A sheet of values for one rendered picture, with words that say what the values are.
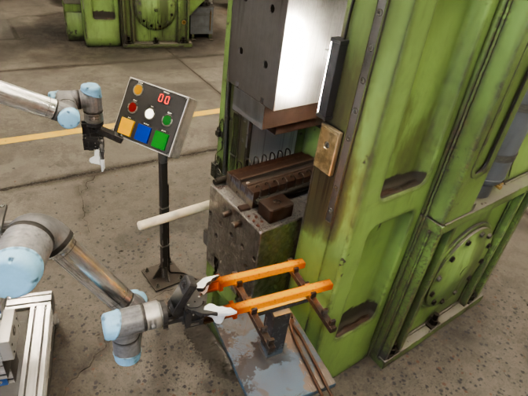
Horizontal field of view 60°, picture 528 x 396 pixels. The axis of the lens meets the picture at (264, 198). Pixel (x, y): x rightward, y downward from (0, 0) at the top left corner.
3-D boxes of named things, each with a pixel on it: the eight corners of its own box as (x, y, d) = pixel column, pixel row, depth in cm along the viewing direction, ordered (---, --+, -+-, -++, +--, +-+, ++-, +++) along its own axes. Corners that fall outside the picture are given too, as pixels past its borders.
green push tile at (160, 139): (163, 151, 203) (168, 135, 202) (150, 145, 205) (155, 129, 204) (165, 151, 205) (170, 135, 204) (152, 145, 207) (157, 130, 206)
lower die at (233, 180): (251, 208, 185) (254, 191, 181) (225, 184, 198) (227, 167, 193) (327, 183, 208) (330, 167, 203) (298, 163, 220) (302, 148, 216)
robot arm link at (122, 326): (101, 327, 125) (99, 306, 120) (142, 317, 130) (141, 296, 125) (106, 350, 120) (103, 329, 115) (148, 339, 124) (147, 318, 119)
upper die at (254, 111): (262, 130, 165) (264, 105, 160) (232, 108, 178) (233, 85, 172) (343, 111, 188) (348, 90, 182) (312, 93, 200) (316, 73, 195)
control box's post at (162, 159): (163, 279, 272) (160, 112, 211) (159, 275, 274) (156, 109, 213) (168, 276, 274) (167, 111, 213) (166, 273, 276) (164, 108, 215)
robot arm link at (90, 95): (76, 82, 177) (99, 80, 181) (79, 108, 183) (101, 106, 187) (78, 89, 172) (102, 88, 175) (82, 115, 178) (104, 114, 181)
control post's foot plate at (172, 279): (155, 294, 262) (155, 282, 256) (139, 270, 275) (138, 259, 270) (188, 280, 273) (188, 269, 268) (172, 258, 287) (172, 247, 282)
